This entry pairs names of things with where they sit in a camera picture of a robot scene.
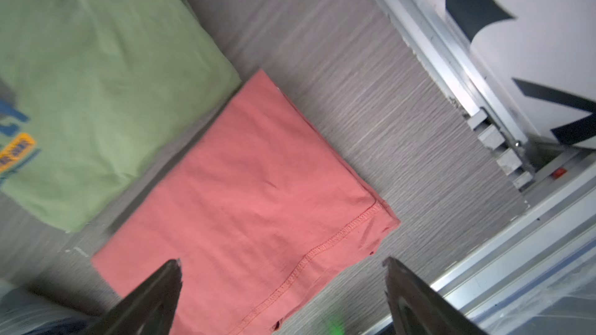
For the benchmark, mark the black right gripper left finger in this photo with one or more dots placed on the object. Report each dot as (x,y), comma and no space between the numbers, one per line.
(149,309)

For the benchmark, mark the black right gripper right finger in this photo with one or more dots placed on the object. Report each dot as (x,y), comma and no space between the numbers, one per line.
(417,309)

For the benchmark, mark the red t-shirt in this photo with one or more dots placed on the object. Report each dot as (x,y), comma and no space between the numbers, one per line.
(262,212)

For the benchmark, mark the green printed t-shirt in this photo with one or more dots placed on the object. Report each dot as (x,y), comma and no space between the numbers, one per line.
(91,91)

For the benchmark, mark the clear plastic vacuum bag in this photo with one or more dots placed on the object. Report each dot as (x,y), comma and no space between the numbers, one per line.
(23,312)

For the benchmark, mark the aluminium frame rail front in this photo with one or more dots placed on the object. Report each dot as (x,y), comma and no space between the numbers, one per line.
(537,276)

